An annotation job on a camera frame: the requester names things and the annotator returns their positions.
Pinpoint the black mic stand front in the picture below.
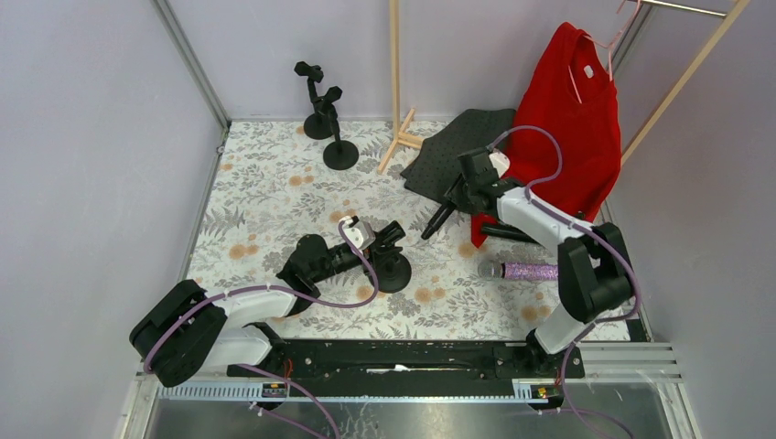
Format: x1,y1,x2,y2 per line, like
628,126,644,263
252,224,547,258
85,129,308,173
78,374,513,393
368,245,412,294

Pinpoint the black mic stand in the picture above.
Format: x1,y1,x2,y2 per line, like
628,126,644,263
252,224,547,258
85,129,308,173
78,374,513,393
317,86,359,170
368,245,412,294
294,61,333,140

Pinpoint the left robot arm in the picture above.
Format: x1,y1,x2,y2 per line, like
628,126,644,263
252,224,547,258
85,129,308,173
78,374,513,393
129,216,412,388

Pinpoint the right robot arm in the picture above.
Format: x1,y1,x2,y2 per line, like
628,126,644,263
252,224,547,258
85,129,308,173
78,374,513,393
450,147,640,355

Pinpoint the black mic stand middle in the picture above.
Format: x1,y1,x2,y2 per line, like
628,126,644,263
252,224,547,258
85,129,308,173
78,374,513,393
317,86,359,170

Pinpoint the black mic stand back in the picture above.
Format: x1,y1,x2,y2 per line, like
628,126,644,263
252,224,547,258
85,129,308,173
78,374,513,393
294,61,333,140

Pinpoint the silver head black microphone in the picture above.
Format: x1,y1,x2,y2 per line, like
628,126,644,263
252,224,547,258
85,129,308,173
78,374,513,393
480,223,537,244

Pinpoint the grey dotted cloth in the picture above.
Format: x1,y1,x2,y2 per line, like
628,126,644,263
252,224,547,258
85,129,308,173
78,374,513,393
401,109,516,203

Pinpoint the floral table mat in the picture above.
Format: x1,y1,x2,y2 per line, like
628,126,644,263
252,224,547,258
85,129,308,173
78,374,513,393
188,122,559,340

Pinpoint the purple glitter microphone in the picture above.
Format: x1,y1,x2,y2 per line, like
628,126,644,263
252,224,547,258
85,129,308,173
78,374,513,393
478,261,558,282

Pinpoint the red t-shirt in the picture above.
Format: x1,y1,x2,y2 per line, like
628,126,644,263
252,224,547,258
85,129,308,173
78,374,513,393
503,22,621,221

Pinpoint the pink clothes hanger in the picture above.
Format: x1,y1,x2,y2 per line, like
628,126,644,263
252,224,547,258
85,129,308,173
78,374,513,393
567,0,642,103

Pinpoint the wooden clothes rack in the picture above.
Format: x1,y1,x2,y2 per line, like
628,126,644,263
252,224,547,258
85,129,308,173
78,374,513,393
377,0,749,174

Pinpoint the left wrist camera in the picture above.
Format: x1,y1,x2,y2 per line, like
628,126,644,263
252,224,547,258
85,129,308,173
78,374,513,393
338,216,375,252

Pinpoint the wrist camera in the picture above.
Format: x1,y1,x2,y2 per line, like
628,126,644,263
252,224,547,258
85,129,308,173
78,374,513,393
489,150,511,177
338,216,375,252

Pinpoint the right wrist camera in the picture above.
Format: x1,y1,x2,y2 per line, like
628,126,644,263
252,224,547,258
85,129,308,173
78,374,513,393
489,150,511,177

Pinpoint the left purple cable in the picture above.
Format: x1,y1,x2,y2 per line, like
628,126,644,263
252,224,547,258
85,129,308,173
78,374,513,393
143,220,380,439

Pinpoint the purple cable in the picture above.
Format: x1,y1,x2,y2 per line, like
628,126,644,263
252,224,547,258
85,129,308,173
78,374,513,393
143,220,380,439
488,125,644,439

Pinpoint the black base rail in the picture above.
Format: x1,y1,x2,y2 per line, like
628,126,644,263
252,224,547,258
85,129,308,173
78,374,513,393
258,338,585,398

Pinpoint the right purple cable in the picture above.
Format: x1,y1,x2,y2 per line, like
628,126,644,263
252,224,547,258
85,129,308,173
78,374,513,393
488,125,644,439

